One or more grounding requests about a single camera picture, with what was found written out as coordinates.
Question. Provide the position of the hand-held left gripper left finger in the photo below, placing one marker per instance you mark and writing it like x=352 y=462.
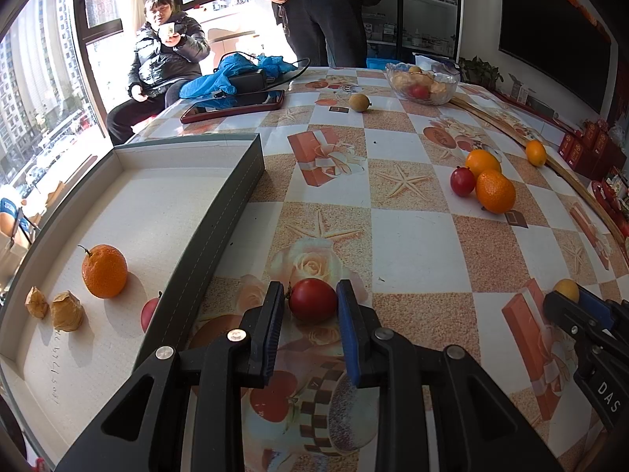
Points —
x=272 y=334

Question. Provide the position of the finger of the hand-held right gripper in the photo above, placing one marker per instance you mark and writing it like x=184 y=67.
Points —
x=602 y=310
x=570 y=317

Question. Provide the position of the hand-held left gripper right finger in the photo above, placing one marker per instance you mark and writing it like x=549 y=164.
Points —
x=351 y=344

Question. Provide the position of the small yellow fruit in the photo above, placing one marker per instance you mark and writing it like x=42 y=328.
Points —
x=567 y=287

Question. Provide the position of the red plum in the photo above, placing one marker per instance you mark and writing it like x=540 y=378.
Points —
x=463 y=182
x=149 y=314
x=419 y=91
x=312 y=302

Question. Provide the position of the grey shallow box tray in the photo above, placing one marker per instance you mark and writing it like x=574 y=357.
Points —
x=147 y=216

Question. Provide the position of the orange mandarin with stem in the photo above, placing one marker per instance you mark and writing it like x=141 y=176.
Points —
x=104 y=273

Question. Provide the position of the dry husk physalis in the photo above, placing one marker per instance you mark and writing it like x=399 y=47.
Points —
x=37 y=302
x=66 y=312

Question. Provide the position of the clear glass fruit bowl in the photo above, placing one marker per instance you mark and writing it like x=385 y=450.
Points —
x=442 y=99

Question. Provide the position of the pile of snack packets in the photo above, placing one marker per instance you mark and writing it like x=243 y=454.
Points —
x=618 y=184

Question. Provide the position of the red gift box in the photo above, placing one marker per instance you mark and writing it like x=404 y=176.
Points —
x=568 y=147
x=602 y=152
x=586 y=138

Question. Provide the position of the long wooden board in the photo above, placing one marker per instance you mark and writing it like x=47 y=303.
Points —
x=491 y=119

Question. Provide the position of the red-edged tablet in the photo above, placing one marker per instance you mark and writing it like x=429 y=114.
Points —
x=236 y=105

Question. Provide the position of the small brown round fruit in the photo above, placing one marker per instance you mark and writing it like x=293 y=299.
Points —
x=359 y=103

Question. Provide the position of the black pouch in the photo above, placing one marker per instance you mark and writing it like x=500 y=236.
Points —
x=248 y=81

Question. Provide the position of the green potted plant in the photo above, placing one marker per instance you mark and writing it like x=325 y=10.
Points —
x=479 y=71

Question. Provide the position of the pale orange fruit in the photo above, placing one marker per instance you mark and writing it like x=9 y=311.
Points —
x=404 y=82
x=441 y=88

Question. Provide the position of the blue jacket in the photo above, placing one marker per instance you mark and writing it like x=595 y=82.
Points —
x=236 y=65

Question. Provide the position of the blue plastic bin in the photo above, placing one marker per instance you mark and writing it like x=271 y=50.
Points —
x=377 y=62

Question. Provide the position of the white printed sack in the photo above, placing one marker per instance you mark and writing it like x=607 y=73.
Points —
x=437 y=63

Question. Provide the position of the red garland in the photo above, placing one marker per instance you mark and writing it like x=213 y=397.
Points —
x=582 y=7

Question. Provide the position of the white paper cup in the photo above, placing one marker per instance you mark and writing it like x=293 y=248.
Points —
x=168 y=32

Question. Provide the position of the glass door display cabinet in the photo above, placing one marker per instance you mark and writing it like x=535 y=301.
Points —
x=417 y=10

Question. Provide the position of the black wall television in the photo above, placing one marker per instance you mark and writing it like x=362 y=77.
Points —
x=550 y=24

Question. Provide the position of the black window frame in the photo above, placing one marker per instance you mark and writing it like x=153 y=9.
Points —
x=93 y=59

